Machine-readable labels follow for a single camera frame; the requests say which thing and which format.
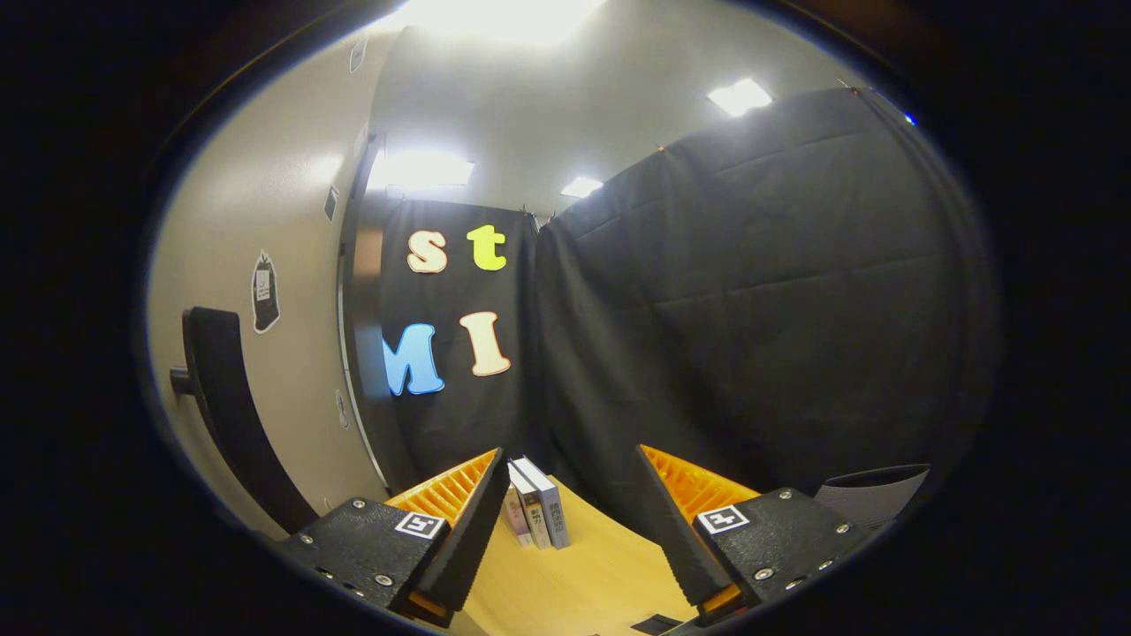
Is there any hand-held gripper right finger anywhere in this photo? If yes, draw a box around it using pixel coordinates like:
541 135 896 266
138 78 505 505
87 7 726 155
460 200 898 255
636 444 876 626

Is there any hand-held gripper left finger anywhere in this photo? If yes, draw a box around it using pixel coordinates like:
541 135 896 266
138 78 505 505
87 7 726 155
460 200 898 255
278 447 511 630

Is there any black door handle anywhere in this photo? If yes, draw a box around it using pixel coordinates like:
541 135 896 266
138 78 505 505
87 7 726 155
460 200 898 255
170 307 319 535

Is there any beige cabinet door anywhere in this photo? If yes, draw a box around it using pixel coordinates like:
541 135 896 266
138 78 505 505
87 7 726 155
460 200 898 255
146 26 390 540

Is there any pink purple book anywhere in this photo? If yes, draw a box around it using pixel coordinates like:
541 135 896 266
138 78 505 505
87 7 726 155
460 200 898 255
502 486 534 549

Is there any dark spine book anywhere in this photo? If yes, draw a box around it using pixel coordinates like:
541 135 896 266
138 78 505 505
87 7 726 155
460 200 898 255
508 464 553 550

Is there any blue grey book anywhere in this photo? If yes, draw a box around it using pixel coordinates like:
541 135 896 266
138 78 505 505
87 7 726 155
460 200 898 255
512 456 571 550

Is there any black backdrop cloth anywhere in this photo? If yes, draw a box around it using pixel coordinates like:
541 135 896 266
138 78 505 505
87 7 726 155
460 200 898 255
380 88 1004 531

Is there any ceiling light beside cabinet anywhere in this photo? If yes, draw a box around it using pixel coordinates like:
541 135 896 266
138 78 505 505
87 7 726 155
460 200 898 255
367 150 475 191

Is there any long ceiling light strip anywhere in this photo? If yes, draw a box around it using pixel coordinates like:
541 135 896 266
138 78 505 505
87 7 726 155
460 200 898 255
707 78 774 118

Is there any large ceiling light panel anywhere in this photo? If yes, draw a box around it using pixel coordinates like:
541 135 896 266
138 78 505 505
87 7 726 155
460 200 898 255
389 0 611 45

